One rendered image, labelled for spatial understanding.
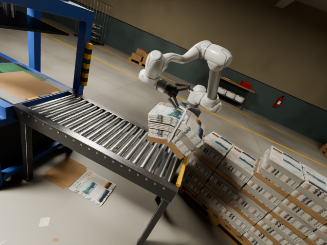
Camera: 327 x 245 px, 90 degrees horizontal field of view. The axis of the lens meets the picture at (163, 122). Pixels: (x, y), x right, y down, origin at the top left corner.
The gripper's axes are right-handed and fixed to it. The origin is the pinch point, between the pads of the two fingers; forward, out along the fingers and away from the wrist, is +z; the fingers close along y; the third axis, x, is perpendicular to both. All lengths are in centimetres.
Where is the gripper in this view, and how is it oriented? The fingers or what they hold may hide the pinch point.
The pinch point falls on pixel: (190, 101)
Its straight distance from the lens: 117.2
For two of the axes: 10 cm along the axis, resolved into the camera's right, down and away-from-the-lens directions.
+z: 8.7, 4.9, -0.4
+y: -4.1, 7.7, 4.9
